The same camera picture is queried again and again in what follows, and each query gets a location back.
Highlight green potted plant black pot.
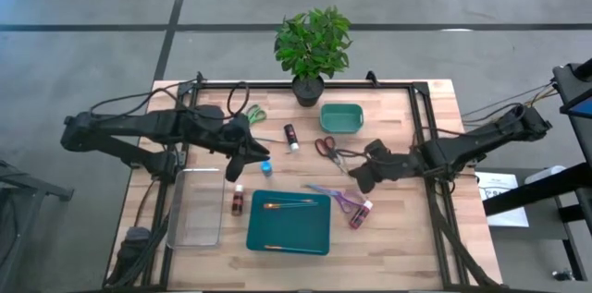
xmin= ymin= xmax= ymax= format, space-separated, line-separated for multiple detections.
xmin=273 ymin=5 xmax=354 ymax=108

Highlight red handled scissors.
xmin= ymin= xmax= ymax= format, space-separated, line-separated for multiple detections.
xmin=314 ymin=135 xmax=352 ymax=177

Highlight clear plastic tray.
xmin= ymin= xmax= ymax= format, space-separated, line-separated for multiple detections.
xmin=166 ymin=167 xmax=227 ymax=250

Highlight thin grey cable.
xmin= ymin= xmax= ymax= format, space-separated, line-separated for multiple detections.
xmin=462 ymin=82 xmax=555 ymax=117

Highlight black equipment cart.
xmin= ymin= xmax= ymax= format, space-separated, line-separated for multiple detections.
xmin=480 ymin=56 xmax=592 ymax=285

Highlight small green plastic tray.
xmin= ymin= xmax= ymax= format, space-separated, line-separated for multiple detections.
xmin=319 ymin=103 xmax=364 ymax=135

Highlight purple handled scissors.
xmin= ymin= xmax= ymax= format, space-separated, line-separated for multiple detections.
xmin=304 ymin=183 xmax=366 ymax=215

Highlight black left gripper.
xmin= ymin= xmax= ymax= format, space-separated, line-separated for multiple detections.
xmin=220 ymin=115 xmax=272 ymax=182

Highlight green handled scissors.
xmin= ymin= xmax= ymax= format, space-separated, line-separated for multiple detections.
xmin=243 ymin=104 xmax=268 ymax=126

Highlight white box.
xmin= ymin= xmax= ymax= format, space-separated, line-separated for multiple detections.
xmin=524 ymin=165 xmax=568 ymax=186

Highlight grey metal stand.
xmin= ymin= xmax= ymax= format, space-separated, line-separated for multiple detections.
xmin=0 ymin=158 xmax=75 ymax=293

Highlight large teal plastic tray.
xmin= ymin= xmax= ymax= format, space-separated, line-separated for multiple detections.
xmin=245 ymin=189 xmax=332 ymax=256

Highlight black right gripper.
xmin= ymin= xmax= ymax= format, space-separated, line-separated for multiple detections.
xmin=347 ymin=139 xmax=420 ymax=194

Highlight black sleeved cable bundle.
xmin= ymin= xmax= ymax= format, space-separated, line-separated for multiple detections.
xmin=105 ymin=212 xmax=171 ymax=290

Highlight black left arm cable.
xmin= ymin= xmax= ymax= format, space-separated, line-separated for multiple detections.
xmin=90 ymin=79 xmax=252 ymax=121

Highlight white paper sheet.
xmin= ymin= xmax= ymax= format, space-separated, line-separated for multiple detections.
xmin=475 ymin=171 xmax=531 ymax=228

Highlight black metal table frame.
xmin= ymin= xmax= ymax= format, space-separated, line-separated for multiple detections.
xmin=105 ymin=80 xmax=505 ymax=292

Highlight blue screen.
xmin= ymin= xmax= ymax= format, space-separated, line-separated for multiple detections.
xmin=561 ymin=96 xmax=592 ymax=119

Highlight thin brown cable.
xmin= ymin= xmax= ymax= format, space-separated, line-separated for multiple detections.
xmin=133 ymin=177 xmax=157 ymax=228

